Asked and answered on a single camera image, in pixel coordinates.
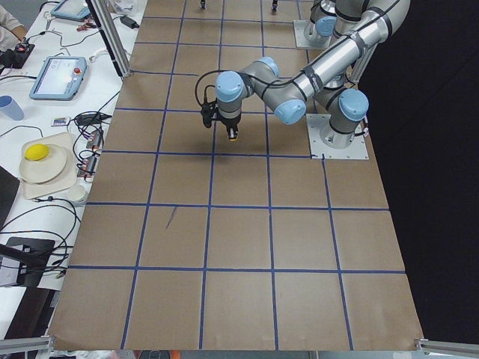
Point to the aluminium frame post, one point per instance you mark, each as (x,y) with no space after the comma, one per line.
(110,36)

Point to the black power adapter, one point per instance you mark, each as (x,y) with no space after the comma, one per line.
(129,22)

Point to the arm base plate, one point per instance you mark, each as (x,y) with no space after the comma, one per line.
(306,36)
(326,143)

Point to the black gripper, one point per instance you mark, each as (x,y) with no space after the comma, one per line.
(229,122)

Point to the beige tray with plates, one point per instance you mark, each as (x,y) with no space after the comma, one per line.
(56,172)

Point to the blue plastic cup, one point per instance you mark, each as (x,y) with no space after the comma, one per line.
(10,108)

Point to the yellow ball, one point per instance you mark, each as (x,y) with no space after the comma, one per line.
(36,152)

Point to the white paper cup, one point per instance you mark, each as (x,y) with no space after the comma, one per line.
(77,194)

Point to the blue teach pendant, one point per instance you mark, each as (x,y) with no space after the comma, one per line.
(75,10)
(59,79)

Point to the black camera stand base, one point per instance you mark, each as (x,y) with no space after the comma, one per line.
(32,255)

